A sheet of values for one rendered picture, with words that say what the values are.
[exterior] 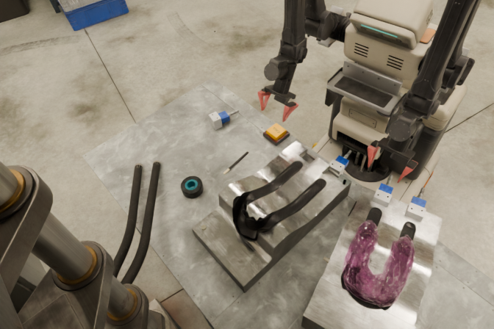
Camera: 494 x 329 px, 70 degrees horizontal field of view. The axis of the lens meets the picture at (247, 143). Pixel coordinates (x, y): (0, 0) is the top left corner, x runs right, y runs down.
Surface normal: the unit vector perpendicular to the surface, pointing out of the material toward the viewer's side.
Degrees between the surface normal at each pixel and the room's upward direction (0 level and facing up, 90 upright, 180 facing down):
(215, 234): 0
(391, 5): 42
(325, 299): 0
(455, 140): 0
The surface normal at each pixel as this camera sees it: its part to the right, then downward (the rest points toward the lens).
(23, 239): 1.00, 0.01
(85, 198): -0.07, -0.64
